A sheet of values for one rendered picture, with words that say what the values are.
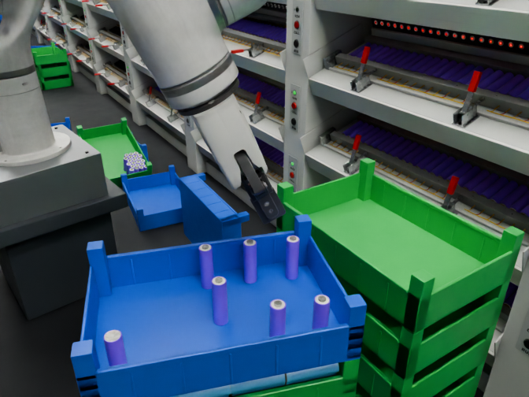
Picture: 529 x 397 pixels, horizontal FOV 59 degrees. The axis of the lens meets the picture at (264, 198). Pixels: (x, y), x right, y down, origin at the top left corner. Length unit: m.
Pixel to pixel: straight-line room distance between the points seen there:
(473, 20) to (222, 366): 0.65
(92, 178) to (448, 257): 0.81
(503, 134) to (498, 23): 0.18
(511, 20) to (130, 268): 0.66
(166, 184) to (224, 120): 1.38
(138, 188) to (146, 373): 1.38
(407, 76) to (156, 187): 1.12
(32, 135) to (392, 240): 0.82
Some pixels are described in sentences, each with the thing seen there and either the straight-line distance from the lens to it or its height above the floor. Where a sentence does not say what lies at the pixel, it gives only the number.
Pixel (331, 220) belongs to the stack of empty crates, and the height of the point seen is 0.40.
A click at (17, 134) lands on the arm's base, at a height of 0.45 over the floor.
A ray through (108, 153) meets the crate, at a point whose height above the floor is 0.07.
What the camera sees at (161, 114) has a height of 0.14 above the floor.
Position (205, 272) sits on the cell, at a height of 0.43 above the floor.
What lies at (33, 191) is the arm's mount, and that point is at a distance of 1.15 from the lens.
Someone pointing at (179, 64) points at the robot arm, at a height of 0.71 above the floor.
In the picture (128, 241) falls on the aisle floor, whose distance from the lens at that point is 1.54.
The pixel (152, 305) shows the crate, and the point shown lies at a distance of 0.64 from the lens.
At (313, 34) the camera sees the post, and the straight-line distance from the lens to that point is 1.17.
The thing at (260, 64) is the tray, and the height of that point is 0.53.
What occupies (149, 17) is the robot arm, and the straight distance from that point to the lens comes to 0.47.
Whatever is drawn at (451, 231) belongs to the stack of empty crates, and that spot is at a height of 0.43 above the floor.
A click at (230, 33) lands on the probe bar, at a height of 0.58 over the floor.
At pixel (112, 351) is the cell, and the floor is 0.46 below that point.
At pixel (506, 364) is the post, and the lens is 1.01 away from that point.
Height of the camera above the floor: 0.82
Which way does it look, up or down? 28 degrees down
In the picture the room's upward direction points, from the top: straight up
